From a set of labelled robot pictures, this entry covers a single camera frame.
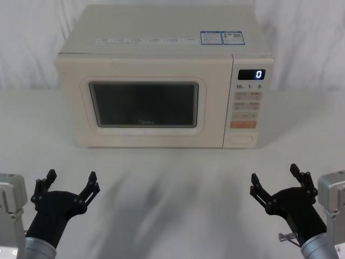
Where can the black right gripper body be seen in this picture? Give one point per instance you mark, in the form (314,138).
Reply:
(296,210)

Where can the white table cloth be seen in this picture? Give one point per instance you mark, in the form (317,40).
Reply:
(172,189)

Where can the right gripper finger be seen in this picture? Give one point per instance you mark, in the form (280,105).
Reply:
(306,180)
(260,190)

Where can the cream microwave oven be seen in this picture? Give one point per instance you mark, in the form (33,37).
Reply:
(151,64)

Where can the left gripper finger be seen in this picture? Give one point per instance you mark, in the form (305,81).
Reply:
(43,184)
(90,189)

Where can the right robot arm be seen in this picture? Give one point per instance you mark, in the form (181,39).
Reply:
(332,194)

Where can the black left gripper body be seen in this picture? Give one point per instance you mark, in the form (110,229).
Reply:
(51,215)

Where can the white curtain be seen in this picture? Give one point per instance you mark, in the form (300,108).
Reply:
(32,40)

